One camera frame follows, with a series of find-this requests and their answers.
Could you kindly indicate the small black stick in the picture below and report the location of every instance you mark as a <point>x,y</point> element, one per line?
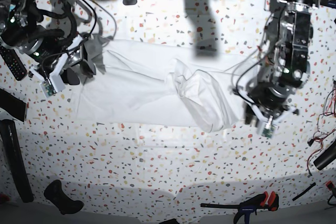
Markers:
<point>304,192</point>

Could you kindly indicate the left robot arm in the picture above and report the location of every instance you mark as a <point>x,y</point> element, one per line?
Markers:
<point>283,69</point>

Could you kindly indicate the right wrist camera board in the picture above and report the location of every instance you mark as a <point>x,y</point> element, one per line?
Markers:
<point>47,89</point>

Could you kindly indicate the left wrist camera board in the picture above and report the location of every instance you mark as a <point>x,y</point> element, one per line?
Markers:
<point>266,131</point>

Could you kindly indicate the small orange black device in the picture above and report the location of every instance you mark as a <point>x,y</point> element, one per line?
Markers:
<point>329,185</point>

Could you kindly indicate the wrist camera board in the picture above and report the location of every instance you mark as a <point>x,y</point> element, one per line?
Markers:
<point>47,89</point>
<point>266,131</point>

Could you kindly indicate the black flat case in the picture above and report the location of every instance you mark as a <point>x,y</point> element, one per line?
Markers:
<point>13,106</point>

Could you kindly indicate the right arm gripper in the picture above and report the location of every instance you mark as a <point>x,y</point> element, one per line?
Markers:
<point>59,69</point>

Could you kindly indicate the white T-shirt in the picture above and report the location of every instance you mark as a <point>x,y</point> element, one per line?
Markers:
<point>145,83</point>

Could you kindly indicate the black TV remote control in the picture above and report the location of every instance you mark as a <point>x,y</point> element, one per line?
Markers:
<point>14,63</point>

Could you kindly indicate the black orange bar clamp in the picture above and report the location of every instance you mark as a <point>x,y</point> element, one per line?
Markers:
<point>250,206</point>

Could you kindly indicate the terrazzo patterned tablecloth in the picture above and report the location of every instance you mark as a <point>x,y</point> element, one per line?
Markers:
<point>153,171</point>

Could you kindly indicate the black cylinder right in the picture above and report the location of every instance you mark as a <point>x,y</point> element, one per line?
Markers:
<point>327,157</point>

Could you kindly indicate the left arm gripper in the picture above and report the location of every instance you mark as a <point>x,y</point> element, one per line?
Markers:
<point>266,103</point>

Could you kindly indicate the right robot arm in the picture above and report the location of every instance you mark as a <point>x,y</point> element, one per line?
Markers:
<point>44,44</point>

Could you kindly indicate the black cylindrical tube left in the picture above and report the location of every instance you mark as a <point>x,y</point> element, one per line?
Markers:
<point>15,160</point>

